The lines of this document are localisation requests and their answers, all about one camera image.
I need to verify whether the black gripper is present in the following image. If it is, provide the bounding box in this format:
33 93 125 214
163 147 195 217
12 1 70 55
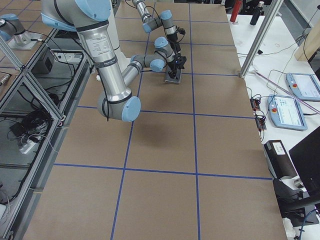
168 55 187 79
166 33 181 54

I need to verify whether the pink towel with grey edge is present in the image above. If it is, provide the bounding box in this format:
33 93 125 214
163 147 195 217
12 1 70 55
164 67 182 84

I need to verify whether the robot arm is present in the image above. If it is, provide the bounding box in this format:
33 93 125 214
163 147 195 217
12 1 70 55
132 0 186 56
41 0 187 122

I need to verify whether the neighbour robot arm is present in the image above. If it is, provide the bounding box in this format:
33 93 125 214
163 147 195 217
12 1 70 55
0 13 36 51

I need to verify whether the red cylinder bottle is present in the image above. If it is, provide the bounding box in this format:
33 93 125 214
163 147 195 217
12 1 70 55
230 0 243 23

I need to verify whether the reacher grabber stick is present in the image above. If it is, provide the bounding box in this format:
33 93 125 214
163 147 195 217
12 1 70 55
253 70 320 115

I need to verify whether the black cylinder bottle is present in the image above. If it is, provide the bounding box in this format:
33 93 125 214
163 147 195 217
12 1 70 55
249 1 265 26

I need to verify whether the small circuit board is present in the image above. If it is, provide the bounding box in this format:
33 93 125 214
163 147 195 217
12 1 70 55
250 98 267 132

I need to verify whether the near teach pendant tablet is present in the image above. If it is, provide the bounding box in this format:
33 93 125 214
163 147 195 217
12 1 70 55
267 95 308 131

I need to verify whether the teach pendant tablet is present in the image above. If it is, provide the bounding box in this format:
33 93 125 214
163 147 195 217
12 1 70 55
286 73 320 102
267 95 308 131

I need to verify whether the far teach pendant tablet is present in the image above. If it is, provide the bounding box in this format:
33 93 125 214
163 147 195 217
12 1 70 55
286 73 320 102

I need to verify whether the wooden board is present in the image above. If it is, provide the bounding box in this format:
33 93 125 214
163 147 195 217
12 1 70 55
294 20 320 62

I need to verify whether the black box with label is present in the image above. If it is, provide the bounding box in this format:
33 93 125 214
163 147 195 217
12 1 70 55
263 140 297 180

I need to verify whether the black monitor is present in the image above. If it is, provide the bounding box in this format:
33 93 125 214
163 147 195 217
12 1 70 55
272 128 320 222

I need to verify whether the white power strip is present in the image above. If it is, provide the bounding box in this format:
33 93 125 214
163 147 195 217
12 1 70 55
19 139 36 154

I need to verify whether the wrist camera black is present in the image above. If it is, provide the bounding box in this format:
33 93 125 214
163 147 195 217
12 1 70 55
175 25 186 36

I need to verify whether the aluminium vertical post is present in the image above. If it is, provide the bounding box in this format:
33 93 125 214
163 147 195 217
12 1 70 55
239 0 284 79

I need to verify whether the aluminium frame rack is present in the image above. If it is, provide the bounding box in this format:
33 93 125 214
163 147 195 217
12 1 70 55
0 29 91 240

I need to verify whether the black cable bundle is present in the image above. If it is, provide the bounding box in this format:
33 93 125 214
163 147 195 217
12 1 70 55
7 109 55 146

